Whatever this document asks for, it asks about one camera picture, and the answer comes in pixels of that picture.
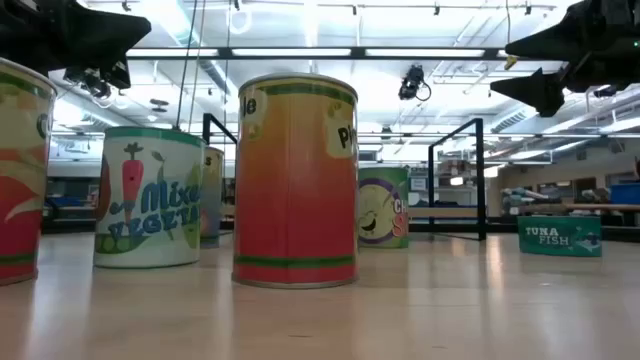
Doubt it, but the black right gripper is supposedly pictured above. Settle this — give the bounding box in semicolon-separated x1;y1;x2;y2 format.
489;0;640;119

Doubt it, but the wooden workbench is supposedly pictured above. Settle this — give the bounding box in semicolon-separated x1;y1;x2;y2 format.
564;202;640;214

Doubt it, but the black hanging cable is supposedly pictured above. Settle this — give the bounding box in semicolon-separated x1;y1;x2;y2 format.
187;0;207;132
174;0;199;129

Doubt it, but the black hanging camera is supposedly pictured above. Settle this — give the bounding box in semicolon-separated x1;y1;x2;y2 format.
398;63;432;102

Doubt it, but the wooden shelf with black frame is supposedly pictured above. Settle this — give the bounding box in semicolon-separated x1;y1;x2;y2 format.
202;113;487;242

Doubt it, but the white mixed vegetables can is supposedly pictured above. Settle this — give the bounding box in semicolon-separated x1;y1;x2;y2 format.
93;125;207;270

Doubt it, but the metal shelving unit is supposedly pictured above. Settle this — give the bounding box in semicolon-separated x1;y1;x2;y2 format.
437;149;480;206

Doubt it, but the black metal rig frame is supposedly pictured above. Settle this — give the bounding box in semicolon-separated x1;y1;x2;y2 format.
42;46;640;242

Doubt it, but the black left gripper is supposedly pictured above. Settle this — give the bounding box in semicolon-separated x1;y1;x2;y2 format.
0;0;152;99

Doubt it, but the blue storage bin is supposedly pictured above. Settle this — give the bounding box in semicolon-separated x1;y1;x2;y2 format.
609;183;640;205

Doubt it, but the red and cream food can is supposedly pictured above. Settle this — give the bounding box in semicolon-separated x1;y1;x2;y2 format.
0;56;58;287

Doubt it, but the cream and blue food can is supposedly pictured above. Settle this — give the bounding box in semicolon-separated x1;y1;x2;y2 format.
199;145;226;247

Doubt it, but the orange pineapple can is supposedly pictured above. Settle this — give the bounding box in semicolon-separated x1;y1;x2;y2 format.
232;72;360;290

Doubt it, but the teal tuna fish can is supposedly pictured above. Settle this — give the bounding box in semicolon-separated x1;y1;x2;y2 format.
517;214;603;258

